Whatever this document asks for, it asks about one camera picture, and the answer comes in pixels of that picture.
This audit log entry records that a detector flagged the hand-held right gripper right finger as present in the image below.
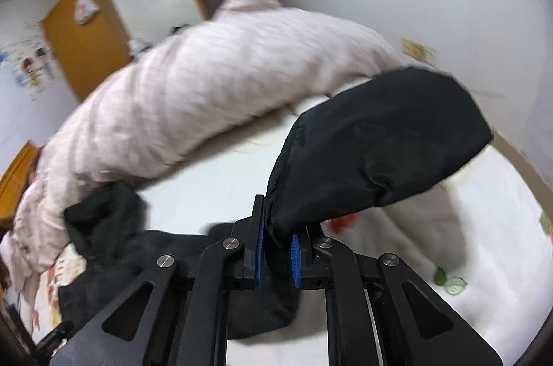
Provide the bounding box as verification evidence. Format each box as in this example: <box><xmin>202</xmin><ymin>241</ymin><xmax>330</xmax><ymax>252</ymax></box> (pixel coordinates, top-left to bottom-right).
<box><xmin>290</xmin><ymin>224</ymin><xmax>504</xmax><ymax>366</ymax></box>

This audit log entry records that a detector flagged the black padded jacket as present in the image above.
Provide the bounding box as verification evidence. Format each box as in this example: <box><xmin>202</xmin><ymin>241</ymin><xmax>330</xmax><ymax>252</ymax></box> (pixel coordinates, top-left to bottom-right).
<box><xmin>58</xmin><ymin>67</ymin><xmax>494</xmax><ymax>341</ymax></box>

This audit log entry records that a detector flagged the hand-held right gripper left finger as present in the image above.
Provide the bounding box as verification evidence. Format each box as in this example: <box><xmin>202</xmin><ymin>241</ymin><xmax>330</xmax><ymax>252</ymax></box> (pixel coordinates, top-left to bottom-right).
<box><xmin>49</xmin><ymin>195</ymin><xmax>266</xmax><ymax>366</ymax></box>

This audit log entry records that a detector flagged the cartoon wall poster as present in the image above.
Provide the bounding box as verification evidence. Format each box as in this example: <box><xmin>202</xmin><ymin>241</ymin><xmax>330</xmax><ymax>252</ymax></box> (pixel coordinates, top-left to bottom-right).
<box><xmin>0</xmin><ymin>22</ymin><xmax>59</xmax><ymax>103</ymax></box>

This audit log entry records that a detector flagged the wooden wardrobe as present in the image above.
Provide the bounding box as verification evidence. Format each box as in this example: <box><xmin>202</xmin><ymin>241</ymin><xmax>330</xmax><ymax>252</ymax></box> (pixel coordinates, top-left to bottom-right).
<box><xmin>41</xmin><ymin>0</ymin><xmax>132</xmax><ymax>103</ymax></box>

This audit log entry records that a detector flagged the rose printed white blanket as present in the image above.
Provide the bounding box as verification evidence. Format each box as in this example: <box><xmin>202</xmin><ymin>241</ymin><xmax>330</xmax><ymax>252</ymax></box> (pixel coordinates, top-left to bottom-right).
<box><xmin>9</xmin><ymin>76</ymin><xmax>553</xmax><ymax>366</ymax></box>

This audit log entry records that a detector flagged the pink patterned duvet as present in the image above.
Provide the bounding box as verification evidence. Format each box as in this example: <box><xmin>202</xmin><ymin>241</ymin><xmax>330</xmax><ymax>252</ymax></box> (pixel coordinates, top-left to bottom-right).
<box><xmin>0</xmin><ymin>0</ymin><xmax>404</xmax><ymax>289</ymax></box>

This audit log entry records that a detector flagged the white paper wardrobe ornament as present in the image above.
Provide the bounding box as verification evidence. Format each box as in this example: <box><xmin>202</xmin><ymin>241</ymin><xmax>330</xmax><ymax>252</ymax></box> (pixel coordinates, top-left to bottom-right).
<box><xmin>73</xmin><ymin>0</ymin><xmax>99</xmax><ymax>23</ymax></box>

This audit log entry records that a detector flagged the wooden headboard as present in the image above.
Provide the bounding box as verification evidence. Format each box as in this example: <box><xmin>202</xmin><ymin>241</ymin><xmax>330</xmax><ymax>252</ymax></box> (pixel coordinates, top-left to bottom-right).
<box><xmin>0</xmin><ymin>141</ymin><xmax>41</xmax><ymax>229</ymax></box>

